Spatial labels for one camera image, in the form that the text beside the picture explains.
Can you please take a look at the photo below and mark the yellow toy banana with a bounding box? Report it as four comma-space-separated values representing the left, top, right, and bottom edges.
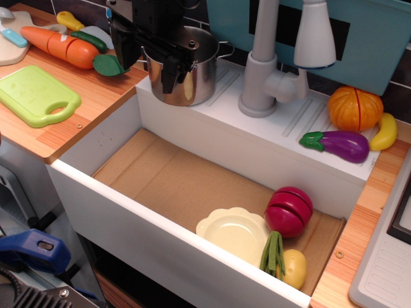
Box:
369, 113, 398, 151

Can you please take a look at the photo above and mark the cardboard sheet in sink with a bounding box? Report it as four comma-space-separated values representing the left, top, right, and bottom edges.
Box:
94, 129, 345, 295

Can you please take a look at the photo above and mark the yellow toy potato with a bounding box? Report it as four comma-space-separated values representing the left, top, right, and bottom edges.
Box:
275, 249, 307, 289

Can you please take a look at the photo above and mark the yellow toy knife handle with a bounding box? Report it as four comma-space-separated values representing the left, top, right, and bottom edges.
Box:
57, 11, 85, 31

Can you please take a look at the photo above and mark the blue clamp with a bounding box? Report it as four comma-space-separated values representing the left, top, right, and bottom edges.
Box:
1, 229, 71, 275

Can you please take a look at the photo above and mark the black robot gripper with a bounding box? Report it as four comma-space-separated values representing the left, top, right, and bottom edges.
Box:
107, 1, 199, 94

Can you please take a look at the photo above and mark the stainless steel pot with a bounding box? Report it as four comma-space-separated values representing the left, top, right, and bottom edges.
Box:
144, 26, 235, 107

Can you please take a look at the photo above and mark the wooden countertop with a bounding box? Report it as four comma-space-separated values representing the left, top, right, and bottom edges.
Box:
1, 46, 147, 164
310, 121, 410, 307

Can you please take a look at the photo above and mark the grey toy faucet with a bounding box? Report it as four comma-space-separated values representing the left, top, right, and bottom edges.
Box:
238, 1, 337, 118

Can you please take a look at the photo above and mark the orange toy carrot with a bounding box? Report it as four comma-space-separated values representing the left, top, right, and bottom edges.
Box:
20, 26, 129, 77

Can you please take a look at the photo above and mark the wooden cutting board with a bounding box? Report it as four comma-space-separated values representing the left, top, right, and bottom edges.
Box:
0, 11, 68, 66

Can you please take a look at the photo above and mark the white toy stove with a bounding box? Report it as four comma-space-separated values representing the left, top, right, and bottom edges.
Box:
349, 165, 410, 308

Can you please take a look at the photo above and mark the orange toy pumpkin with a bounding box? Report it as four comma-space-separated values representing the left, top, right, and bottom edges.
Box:
328, 86, 383, 132

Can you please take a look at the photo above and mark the white sink basin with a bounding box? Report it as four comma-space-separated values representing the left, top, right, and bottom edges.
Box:
48, 61, 379, 307

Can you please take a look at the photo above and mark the green cutting board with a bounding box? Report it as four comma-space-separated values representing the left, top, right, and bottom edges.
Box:
1, 65, 82, 128

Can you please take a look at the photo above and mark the purple toy eggplant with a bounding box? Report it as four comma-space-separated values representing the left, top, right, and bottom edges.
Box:
299, 131, 370, 164

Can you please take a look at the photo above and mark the wooden countertop right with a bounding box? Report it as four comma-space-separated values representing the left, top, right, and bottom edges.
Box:
310, 121, 410, 307

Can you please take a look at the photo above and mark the green toy cucumber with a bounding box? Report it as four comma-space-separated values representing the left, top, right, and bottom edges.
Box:
70, 31, 108, 53

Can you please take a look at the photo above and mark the cream flower-shaped plate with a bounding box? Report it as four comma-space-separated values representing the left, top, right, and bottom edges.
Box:
196, 207, 270, 268

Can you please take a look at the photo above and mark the red toy beet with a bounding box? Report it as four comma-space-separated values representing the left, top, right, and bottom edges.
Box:
259, 186, 314, 280

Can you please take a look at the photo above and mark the wooden countertop left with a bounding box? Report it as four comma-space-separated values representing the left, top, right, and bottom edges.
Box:
1, 46, 147, 164

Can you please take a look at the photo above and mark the blue handled toy knife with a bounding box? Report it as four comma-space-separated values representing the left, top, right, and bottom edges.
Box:
0, 7, 28, 47

